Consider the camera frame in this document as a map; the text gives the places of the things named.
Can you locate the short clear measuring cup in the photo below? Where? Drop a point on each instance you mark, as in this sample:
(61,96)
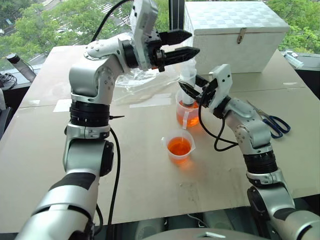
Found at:
(178,150)

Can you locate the white foam box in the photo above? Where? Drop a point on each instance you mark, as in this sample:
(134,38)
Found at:
(230,50)

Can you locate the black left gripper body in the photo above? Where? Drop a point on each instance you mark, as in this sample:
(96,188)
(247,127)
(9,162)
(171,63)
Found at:
(155,53)

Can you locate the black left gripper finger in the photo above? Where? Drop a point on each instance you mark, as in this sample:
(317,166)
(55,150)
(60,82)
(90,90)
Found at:
(176,37)
(181,53)

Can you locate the packaged spare syringe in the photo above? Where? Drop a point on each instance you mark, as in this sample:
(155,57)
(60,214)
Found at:
(293,59)

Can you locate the black window frame post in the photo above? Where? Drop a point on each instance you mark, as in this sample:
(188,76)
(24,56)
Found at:
(176,13)

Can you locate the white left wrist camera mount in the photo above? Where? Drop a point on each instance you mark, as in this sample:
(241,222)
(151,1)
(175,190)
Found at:
(143,22)

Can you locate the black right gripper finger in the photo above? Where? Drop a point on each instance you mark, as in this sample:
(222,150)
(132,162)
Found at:
(191,91)
(202,81)

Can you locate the clear plastic bag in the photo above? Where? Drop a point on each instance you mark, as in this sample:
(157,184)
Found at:
(135,82)

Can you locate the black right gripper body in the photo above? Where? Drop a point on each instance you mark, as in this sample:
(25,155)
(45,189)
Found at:
(207,96)

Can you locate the tall clear measuring cup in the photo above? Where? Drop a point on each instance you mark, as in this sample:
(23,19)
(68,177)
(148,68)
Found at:
(191,117)

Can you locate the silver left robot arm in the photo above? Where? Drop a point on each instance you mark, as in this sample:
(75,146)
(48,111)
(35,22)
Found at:
(85,75)

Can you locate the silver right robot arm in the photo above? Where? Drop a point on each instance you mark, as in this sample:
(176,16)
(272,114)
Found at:
(252,125)

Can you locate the metal box latch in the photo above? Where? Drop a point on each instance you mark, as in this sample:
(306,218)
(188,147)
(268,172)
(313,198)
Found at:
(241,35)

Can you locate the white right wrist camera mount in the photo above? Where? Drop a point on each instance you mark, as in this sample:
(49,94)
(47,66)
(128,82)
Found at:
(222,82)

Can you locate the black lidded bottle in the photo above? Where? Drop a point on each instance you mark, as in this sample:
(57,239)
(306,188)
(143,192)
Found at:
(21,66)

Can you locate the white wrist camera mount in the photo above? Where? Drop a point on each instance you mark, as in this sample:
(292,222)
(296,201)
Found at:
(143,22)
(222,82)

